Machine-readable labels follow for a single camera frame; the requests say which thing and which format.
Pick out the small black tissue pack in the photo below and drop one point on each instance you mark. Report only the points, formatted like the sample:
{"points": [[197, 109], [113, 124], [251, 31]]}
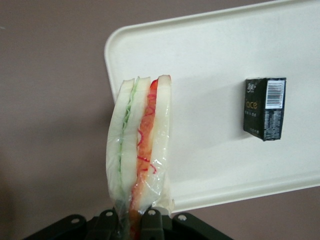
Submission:
{"points": [[265, 108]]}

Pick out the triangle sandwich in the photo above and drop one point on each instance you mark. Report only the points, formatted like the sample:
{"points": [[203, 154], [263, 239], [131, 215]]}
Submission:
{"points": [[140, 150]]}

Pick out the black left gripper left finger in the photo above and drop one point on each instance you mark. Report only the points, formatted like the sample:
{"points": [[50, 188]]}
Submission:
{"points": [[108, 225]]}

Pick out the beige rectangular tray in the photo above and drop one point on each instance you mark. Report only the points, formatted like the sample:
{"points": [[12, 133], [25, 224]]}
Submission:
{"points": [[215, 112]]}

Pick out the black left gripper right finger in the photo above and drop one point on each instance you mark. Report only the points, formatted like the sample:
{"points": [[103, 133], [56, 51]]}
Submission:
{"points": [[151, 223]]}

